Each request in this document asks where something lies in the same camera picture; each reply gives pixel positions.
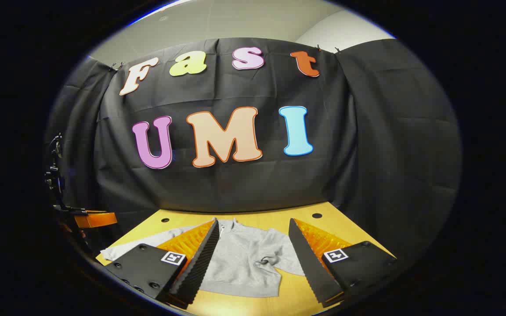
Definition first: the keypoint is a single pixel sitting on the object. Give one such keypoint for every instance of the grey zip-neck sweatshirt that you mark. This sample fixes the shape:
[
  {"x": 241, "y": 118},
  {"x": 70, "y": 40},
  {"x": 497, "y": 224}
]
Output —
[{"x": 244, "y": 259}]

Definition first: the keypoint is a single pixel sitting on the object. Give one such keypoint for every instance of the black backdrop cloth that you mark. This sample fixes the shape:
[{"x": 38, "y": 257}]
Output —
[{"x": 235, "y": 184}]

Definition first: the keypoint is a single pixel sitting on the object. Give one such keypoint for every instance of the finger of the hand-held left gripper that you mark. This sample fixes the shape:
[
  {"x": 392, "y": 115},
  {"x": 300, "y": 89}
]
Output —
[{"x": 97, "y": 219}]

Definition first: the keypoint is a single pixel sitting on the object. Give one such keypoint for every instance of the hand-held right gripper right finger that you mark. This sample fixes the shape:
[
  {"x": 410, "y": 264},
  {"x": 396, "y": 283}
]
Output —
[{"x": 308, "y": 263}]

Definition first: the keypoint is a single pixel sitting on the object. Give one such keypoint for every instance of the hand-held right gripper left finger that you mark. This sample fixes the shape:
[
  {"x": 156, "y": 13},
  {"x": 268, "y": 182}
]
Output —
[{"x": 200, "y": 263}]

